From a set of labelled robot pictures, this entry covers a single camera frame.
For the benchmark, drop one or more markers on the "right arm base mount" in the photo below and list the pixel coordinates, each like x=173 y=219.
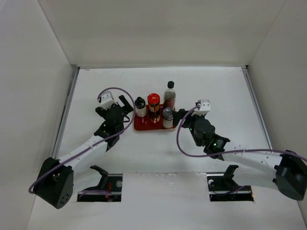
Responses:
x=222 y=187

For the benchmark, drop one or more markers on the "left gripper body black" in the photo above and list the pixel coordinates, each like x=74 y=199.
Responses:
x=102 y=111

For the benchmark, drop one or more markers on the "black cap white bottle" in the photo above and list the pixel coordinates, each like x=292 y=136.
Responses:
x=140 y=105

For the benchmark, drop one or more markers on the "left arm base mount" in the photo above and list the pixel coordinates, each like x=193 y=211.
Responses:
x=109 y=188

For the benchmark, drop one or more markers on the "tall dark sauce bottle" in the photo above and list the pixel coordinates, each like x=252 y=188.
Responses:
x=170 y=96

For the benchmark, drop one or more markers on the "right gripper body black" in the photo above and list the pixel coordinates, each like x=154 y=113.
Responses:
x=190 y=123

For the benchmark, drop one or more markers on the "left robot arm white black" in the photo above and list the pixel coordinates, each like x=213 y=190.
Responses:
x=55 y=180

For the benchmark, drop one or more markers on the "red rectangular tray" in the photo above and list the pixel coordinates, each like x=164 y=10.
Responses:
x=147 y=124

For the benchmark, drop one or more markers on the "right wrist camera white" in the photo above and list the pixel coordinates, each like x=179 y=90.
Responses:
x=203 y=107

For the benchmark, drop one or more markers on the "silver lid white shaker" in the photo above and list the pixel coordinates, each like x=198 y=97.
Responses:
x=168 y=118

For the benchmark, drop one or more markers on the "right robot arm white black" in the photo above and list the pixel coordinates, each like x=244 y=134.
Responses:
x=283 y=170

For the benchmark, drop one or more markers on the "red lid chili sauce jar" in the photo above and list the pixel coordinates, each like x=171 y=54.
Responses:
x=154 y=107

